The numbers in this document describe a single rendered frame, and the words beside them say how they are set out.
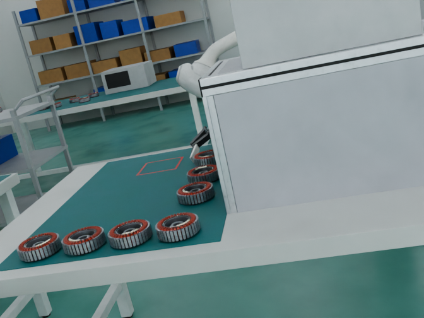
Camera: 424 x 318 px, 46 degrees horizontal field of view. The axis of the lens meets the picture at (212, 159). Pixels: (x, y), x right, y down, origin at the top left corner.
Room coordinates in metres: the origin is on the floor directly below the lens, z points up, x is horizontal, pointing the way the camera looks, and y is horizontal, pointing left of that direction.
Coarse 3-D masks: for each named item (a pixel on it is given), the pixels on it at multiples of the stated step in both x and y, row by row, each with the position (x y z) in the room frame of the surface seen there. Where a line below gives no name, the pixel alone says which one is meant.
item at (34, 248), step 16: (128, 224) 1.24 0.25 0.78; (144, 224) 1.20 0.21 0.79; (160, 224) 1.17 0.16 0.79; (176, 224) 1.19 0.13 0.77; (192, 224) 1.14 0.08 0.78; (32, 240) 1.27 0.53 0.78; (48, 240) 1.23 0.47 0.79; (64, 240) 1.21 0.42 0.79; (80, 240) 1.18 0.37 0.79; (96, 240) 1.19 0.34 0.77; (112, 240) 1.16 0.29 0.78; (128, 240) 1.15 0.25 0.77; (144, 240) 1.16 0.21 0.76; (176, 240) 1.12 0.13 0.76; (32, 256) 1.19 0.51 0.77
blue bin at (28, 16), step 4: (32, 8) 8.36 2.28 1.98; (36, 8) 8.42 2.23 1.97; (20, 12) 8.41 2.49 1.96; (24, 12) 8.39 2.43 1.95; (28, 12) 8.38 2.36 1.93; (32, 12) 8.36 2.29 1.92; (36, 12) 8.38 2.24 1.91; (20, 16) 8.41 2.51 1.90; (24, 16) 8.40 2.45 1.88; (28, 16) 8.38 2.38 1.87; (32, 16) 8.37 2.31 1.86; (36, 16) 8.36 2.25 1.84; (24, 20) 8.40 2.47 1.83; (28, 20) 8.39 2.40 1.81; (32, 20) 8.37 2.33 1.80; (36, 20) 8.36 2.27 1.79
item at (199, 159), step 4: (204, 152) 1.79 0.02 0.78; (208, 152) 1.79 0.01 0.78; (212, 152) 1.79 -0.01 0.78; (196, 156) 1.75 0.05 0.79; (200, 156) 1.74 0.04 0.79; (204, 156) 1.73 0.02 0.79; (208, 156) 1.71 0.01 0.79; (212, 156) 1.71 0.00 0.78; (196, 160) 1.73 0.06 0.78; (200, 160) 1.72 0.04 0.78; (204, 160) 1.72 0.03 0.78; (208, 160) 1.71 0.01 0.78; (212, 160) 1.71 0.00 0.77; (196, 164) 1.73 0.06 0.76; (200, 164) 1.72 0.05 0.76; (204, 164) 1.71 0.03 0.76; (208, 164) 1.71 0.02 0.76; (212, 164) 1.71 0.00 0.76
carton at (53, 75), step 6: (42, 72) 8.42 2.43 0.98; (48, 72) 8.39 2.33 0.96; (54, 72) 8.37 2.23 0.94; (60, 72) 8.35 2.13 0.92; (42, 78) 8.42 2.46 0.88; (48, 78) 8.40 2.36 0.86; (54, 78) 8.38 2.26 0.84; (60, 78) 8.36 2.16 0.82; (66, 78) 8.45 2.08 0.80; (42, 84) 8.43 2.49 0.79
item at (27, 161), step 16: (32, 96) 3.42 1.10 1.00; (48, 96) 3.84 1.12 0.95; (0, 112) 3.81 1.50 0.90; (16, 112) 3.54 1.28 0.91; (32, 112) 3.50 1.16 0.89; (16, 128) 3.29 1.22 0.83; (0, 144) 3.70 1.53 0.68; (64, 144) 3.84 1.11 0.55; (0, 160) 3.64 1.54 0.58; (16, 160) 3.66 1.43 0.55; (32, 160) 3.53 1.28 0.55; (48, 160) 3.52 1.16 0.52; (32, 176) 3.29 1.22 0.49; (0, 208) 3.74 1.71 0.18; (0, 224) 3.35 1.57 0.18
